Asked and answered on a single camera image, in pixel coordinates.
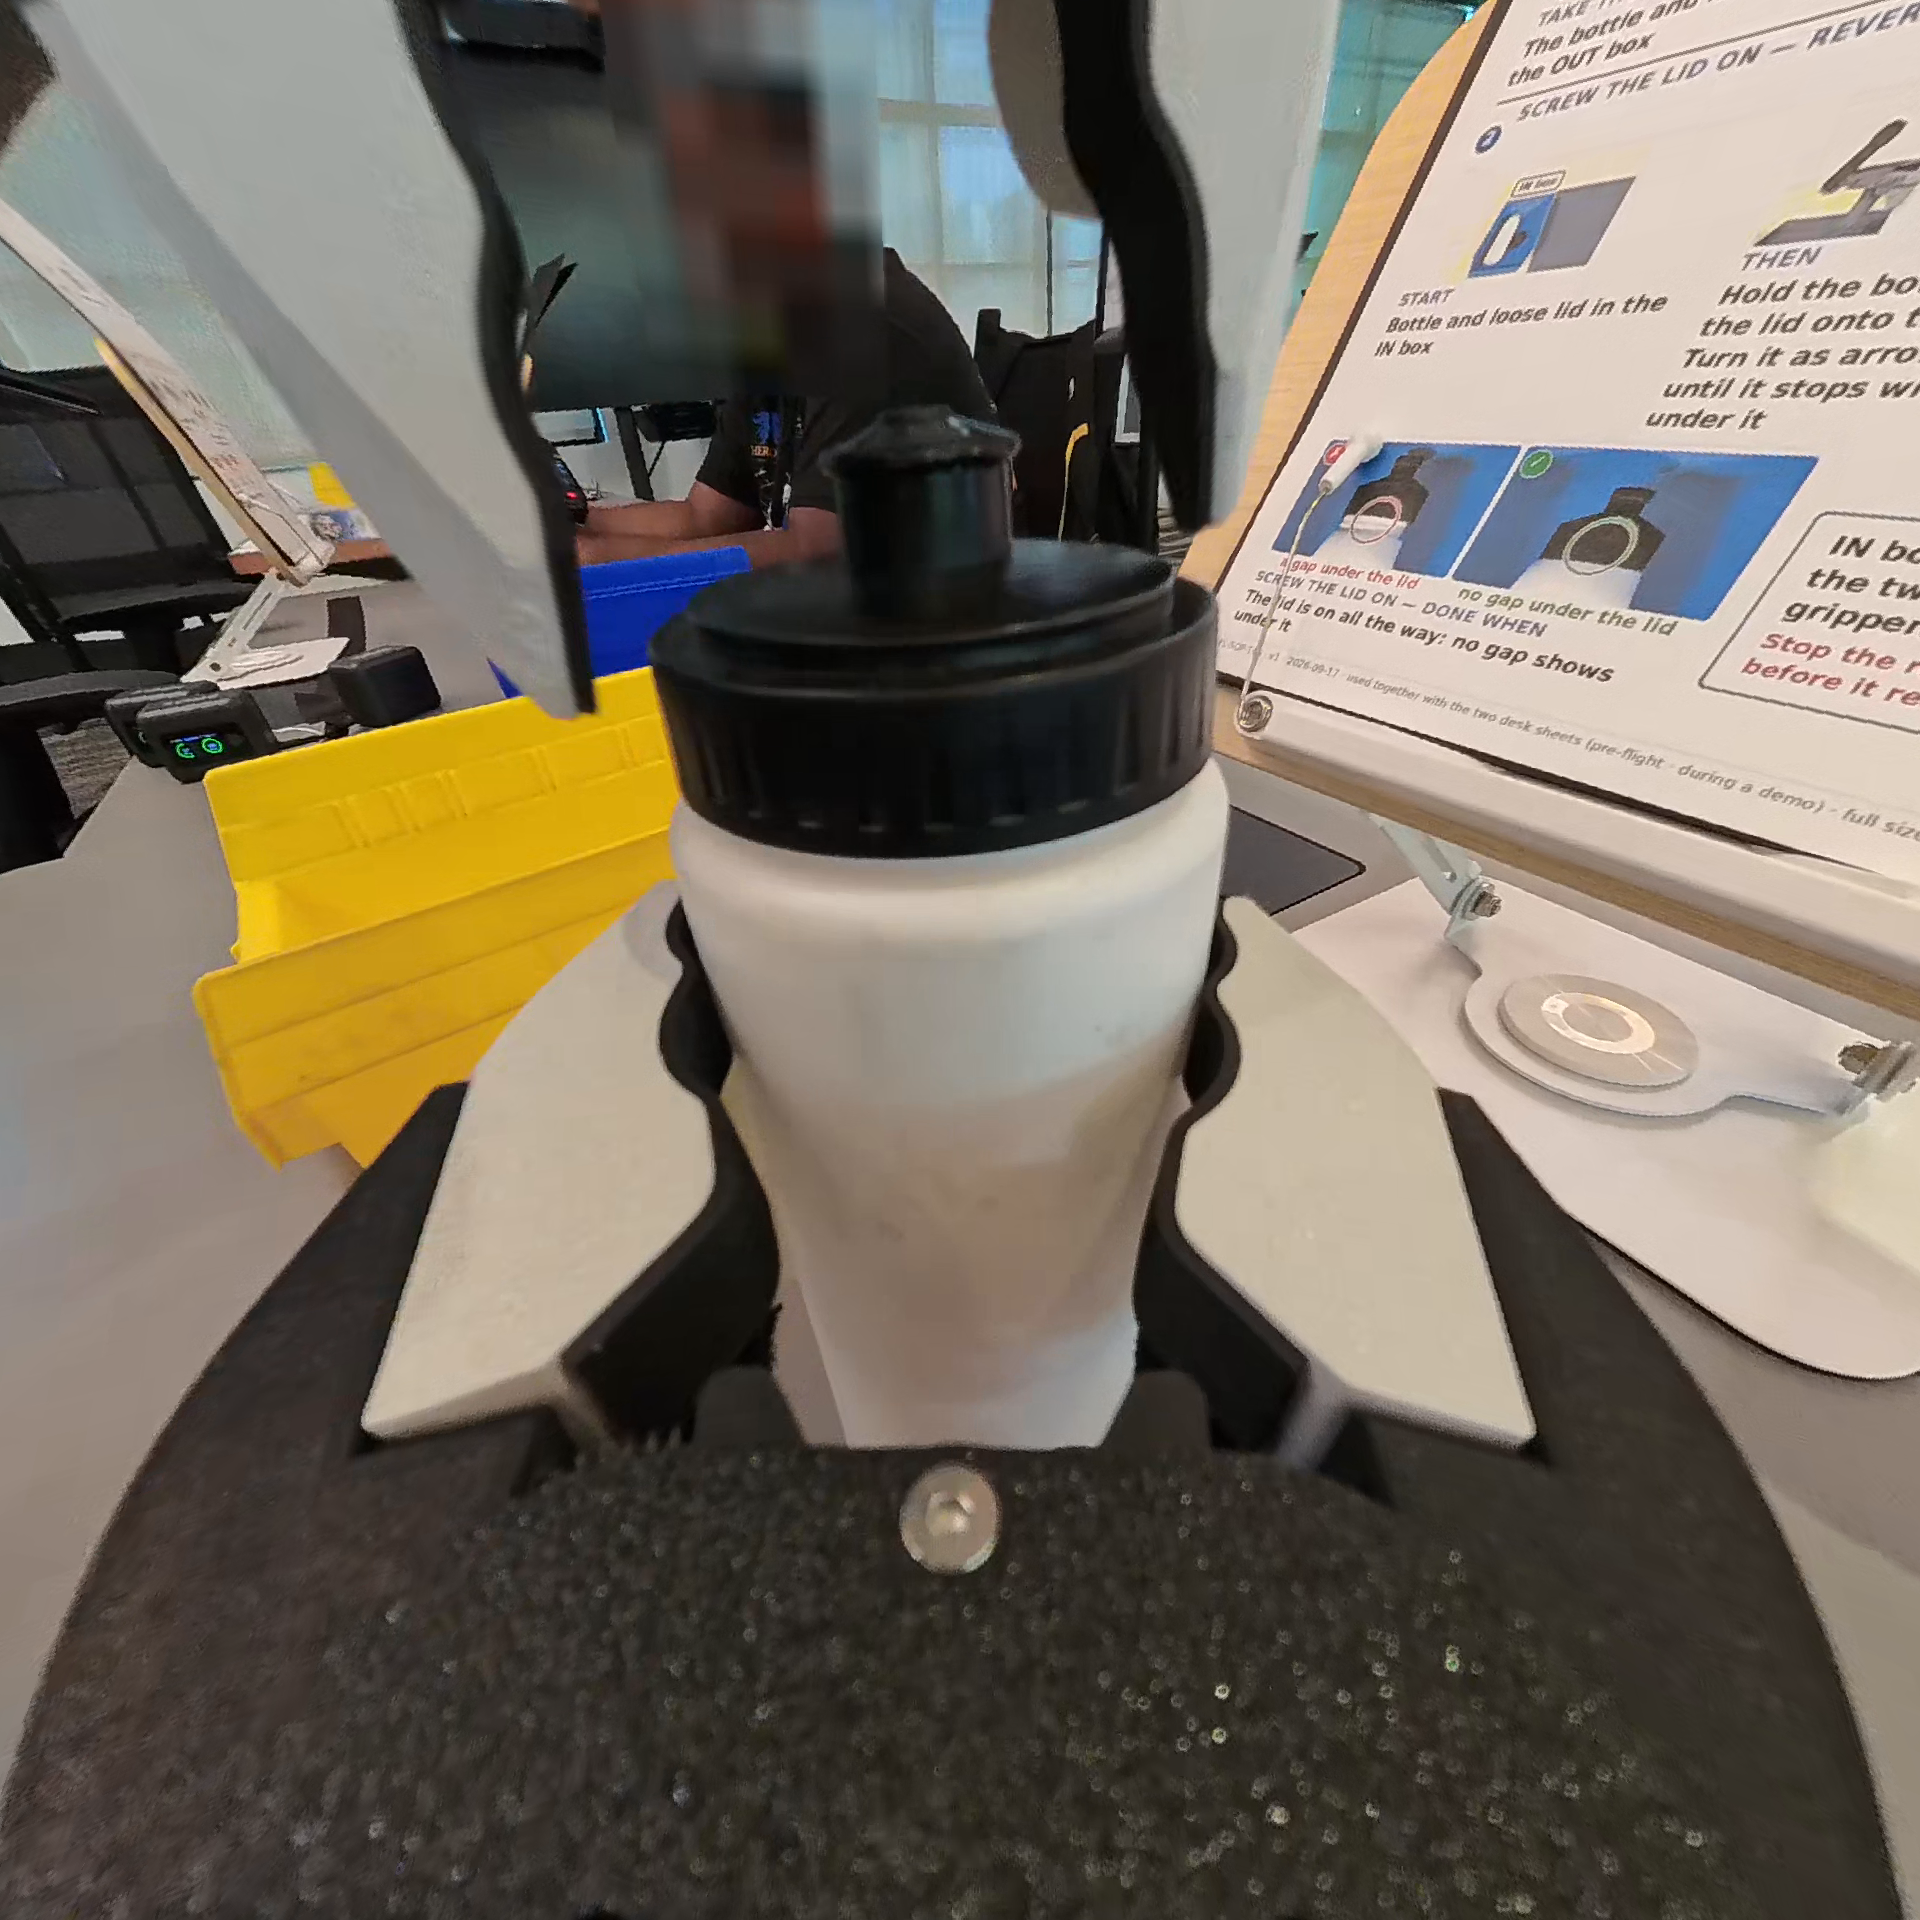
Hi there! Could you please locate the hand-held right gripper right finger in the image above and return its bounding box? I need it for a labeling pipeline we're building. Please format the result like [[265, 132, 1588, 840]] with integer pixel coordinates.
[[1136, 896, 1536, 1470]]

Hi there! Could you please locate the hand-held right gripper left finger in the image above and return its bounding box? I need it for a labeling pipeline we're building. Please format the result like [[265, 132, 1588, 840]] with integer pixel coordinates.
[[359, 883, 781, 1455]]

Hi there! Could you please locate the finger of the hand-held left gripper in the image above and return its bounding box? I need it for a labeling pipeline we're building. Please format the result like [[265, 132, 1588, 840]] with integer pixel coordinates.
[[988, 0, 1339, 531], [29, 0, 597, 720]]

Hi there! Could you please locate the yellow plastic bin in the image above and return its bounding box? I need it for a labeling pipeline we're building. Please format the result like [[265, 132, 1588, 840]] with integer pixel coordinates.
[[191, 668, 684, 1174]]

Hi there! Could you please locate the white plastic bottle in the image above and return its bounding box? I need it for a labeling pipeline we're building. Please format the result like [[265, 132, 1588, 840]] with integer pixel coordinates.
[[667, 779, 1231, 1449]]

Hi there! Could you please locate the black bottle lid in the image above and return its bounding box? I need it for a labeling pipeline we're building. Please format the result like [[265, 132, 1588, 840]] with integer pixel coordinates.
[[647, 406, 1221, 859]]

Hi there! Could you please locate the background document stand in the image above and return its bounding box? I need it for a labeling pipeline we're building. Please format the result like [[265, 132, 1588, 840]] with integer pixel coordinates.
[[0, 194, 393, 683]]

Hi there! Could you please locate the black hanging jacket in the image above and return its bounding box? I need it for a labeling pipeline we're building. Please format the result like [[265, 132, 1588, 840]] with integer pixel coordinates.
[[976, 307, 1157, 550]]

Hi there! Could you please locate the black mesh office chair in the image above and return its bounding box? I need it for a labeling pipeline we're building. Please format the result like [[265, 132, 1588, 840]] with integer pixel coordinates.
[[0, 368, 260, 876]]

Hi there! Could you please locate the printed instruction sheet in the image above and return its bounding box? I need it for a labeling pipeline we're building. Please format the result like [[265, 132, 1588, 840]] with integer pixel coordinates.
[[1211, 0, 1920, 880]]

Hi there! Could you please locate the small black box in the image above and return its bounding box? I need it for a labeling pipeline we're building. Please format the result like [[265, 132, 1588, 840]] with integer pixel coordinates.
[[326, 646, 447, 740]]

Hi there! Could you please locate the blue plastic bin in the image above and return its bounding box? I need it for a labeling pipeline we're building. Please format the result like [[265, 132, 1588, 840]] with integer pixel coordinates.
[[491, 544, 752, 703]]

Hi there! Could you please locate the black charger with green lights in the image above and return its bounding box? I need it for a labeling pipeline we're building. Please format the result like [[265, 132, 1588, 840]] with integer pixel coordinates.
[[104, 681, 289, 784]]

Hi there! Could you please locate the black wall monitor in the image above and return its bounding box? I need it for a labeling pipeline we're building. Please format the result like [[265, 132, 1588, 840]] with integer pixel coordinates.
[[502, 31, 723, 415]]

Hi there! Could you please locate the dark desk cable flap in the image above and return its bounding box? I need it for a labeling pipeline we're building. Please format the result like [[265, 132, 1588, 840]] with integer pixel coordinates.
[[1227, 802, 1367, 922]]

